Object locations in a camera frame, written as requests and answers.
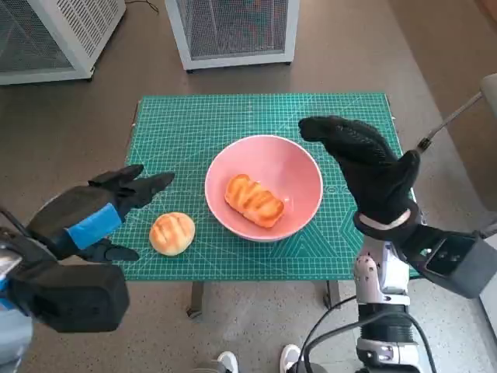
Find green cutting mat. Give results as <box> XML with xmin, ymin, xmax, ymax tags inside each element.
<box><xmin>125</xmin><ymin>91</ymin><xmax>421</xmax><ymax>282</ymax></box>

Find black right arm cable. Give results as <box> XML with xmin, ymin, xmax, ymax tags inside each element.
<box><xmin>300</xmin><ymin>295</ymin><xmax>359</xmax><ymax>373</ymax></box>
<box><xmin>305</xmin><ymin>314</ymin><xmax>433</xmax><ymax>373</ymax></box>

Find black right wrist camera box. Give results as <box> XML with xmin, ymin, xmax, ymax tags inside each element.
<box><xmin>403</xmin><ymin>224</ymin><xmax>497</xmax><ymax>300</ymax></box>

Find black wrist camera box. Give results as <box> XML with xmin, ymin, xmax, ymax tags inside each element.
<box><xmin>6</xmin><ymin>232</ymin><xmax>130</xmax><ymax>334</ymax></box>
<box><xmin>403</xmin><ymin>224</ymin><xmax>497</xmax><ymax>300</ymax></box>

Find white shoe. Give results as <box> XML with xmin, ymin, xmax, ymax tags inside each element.
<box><xmin>280</xmin><ymin>343</ymin><xmax>302</xmax><ymax>373</ymax></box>
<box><xmin>216</xmin><ymin>350</ymin><xmax>239</xmax><ymax>373</ymax></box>

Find black knitted gloved right hand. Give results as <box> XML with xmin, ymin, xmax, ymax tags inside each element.
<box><xmin>297</xmin><ymin>115</ymin><xmax>422</xmax><ymax>223</ymax></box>

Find black metal table leg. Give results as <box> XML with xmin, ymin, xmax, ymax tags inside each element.
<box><xmin>186</xmin><ymin>281</ymin><xmax>206</xmax><ymax>322</ymax></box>
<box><xmin>323</xmin><ymin>280</ymin><xmax>342</xmax><ymax>312</ymax></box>

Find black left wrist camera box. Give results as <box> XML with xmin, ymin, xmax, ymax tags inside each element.
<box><xmin>6</xmin><ymin>232</ymin><xmax>130</xmax><ymax>334</ymax></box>

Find pink bowl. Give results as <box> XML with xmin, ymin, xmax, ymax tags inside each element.
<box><xmin>204</xmin><ymin>134</ymin><xmax>324</xmax><ymax>243</ymax></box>

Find long lobed toy bread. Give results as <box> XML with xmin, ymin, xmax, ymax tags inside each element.
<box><xmin>224</xmin><ymin>173</ymin><xmax>286</xmax><ymax>228</ymax></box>

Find round toy bread bun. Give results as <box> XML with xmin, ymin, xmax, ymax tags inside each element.
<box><xmin>148</xmin><ymin>211</ymin><xmax>196</xmax><ymax>258</ymax></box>

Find white mesh cabinet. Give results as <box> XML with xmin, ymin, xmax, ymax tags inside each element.
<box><xmin>0</xmin><ymin>0</ymin><xmax>127</xmax><ymax>86</ymax></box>
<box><xmin>164</xmin><ymin>0</ymin><xmax>301</xmax><ymax>72</ymax></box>

